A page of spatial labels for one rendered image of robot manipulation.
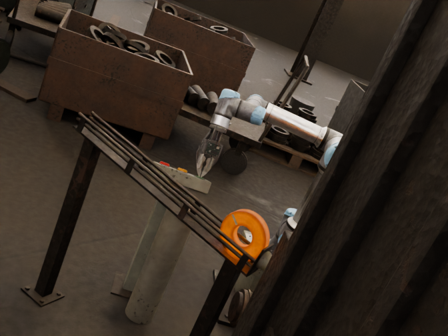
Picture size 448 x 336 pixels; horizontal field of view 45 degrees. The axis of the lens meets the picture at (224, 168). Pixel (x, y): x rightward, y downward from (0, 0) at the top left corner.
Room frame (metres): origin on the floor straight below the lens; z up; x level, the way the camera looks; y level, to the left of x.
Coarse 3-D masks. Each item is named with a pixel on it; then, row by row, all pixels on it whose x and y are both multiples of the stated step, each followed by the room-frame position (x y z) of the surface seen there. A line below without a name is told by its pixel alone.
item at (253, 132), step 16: (288, 80) 4.42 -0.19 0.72; (192, 96) 3.99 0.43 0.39; (208, 96) 4.17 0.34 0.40; (288, 96) 3.85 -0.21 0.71; (192, 112) 3.84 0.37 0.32; (208, 112) 3.98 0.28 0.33; (128, 128) 3.82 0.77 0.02; (240, 128) 3.96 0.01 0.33; (256, 128) 4.15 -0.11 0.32; (240, 144) 3.84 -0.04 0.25; (256, 144) 3.82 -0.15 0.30; (224, 160) 3.83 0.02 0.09; (240, 160) 3.84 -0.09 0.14
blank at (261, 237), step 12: (228, 216) 1.51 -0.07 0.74; (240, 216) 1.50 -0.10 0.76; (252, 216) 1.48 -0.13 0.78; (228, 228) 1.50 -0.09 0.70; (252, 228) 1.48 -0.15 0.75; (264, 228) 1.47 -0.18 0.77; (252, 240) 1.47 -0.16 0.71; (264, 240) 1.46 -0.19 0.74; (228, 252) 1.49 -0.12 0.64; (240, 252) 1.48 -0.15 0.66; (252, 252) 1.46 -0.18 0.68
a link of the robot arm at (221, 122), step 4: (216, 116) 2.08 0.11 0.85; (220, 116) 2.07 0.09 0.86; (212, 120) 2.08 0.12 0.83; (216, 120) 2.07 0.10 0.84; (220, 120) 2.07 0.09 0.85; (224, 120) 2.07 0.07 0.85; (228, 120) 2.09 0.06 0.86; (212, 124) 2.08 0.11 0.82; (216, 124) 2.06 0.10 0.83; (220, 124) 2.06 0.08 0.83; (224, 124) 2.07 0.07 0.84; (228, 124) 2.09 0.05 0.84; (220, 128) 2.08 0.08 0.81; (224, 128) 2.08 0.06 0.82
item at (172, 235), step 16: (160, 224) 1.87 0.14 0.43; (176, 224) 1.82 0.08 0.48; (160, 240) 1.83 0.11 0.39; (176, 240) 1.82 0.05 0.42; (160, 256) 1.82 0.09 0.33; (176, 256) 1.84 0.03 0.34; (144, 272) 1.84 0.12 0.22; (160, 272) 1.82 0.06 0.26; (144, 288) 1.82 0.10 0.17; (160, 288) 1.83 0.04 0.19; (128, 304) 1.85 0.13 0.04; (144, 304) 1.82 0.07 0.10; (144, 320) 1.83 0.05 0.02
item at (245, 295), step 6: (240, 294) 1.49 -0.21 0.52; (246, 294) 1.48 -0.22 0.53; (234, 300) 1.51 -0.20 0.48; (240, 300) 1.47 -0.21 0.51; (246, 300) 1.46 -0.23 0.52; (234, 306) 1.48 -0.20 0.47; (240, 306) 1.45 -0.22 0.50; (228, 312) 1.51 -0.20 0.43; (234, 312) 1.46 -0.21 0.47; (240, 312) 1.44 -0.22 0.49; (228, 318) 1.48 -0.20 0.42; (234, 318) 1.44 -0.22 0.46; (234, 324) 1.45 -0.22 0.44
